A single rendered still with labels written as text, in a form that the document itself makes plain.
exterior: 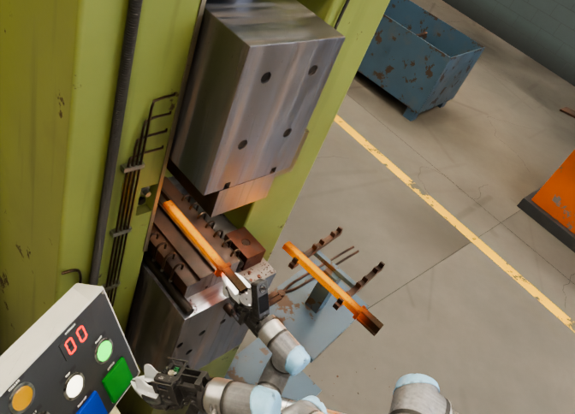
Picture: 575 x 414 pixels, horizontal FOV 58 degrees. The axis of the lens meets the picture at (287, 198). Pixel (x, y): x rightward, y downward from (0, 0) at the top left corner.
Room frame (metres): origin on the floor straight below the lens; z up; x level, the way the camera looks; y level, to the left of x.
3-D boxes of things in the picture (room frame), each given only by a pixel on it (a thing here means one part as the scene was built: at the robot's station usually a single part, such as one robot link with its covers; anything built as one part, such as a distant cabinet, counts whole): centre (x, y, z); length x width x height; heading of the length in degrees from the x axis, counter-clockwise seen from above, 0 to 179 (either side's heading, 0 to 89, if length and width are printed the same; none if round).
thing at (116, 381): (0.62, 0.19, 1.01); 0.07 x 0.05 x 0.07; 174
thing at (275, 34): (1.20, 0.26, 1.56); 0.42 x 0.39 x 0.40; 59
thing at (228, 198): (1.16, 0.29, 1.32); 0.42 x 0.20 x 0.10; 59
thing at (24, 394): (0.43, 0.30, 1.16); 0.05 x 0.03 x 0.04; 149
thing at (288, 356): (0.91, -0.18, 0.98); 0.11 x 0.08 x 0.09; 59
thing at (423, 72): (5.26, -0.44, 0.36); 1.21 x 0.81 x 0.72; 63
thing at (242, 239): (1.24, 0.07, 0.95); 0.12 x 0.09 x 0.07; 59
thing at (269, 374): (0.89, -0.18, 0.88); 0.11 x 0.08 x 0.11; 175
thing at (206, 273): (1.16, 0.29, 0.96); 0.42 x 0.20 x 0.09; 59
